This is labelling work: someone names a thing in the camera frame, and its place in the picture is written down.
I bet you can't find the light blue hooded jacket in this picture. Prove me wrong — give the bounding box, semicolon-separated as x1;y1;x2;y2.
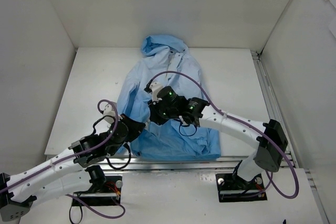
117;35;221;161

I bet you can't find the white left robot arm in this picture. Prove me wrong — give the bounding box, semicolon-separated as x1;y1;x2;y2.
1;114;145;222

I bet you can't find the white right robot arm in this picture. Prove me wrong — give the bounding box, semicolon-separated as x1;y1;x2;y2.
144;84;288;188

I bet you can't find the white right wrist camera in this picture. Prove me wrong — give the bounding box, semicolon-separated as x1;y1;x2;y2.
144;81;163;102

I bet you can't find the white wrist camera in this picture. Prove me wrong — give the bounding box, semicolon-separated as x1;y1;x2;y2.
102;102;117;124
144;81;163;102

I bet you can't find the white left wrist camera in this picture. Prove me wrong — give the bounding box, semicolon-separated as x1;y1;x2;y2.
102;102;117;124

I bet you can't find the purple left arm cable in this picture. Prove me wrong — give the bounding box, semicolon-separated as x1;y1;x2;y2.
0;99;126;219

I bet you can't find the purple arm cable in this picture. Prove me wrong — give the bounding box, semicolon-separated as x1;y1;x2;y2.
151;70;299;199
0;99;126;219

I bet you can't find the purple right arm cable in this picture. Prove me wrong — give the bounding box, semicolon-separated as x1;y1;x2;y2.
151;70;299;199

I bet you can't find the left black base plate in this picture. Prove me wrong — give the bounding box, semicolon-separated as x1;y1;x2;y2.
73;175;123;207

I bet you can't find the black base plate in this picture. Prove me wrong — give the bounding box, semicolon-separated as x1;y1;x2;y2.
215;173;267;203
73;175;123;207

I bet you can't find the aluminium front rail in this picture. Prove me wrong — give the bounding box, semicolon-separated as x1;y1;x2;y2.
65;155;297;174

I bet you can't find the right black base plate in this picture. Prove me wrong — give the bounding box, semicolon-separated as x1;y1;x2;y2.
215;173;267;203

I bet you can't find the aluminium side rail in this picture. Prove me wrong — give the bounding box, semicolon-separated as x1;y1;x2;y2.
250;50;330;223

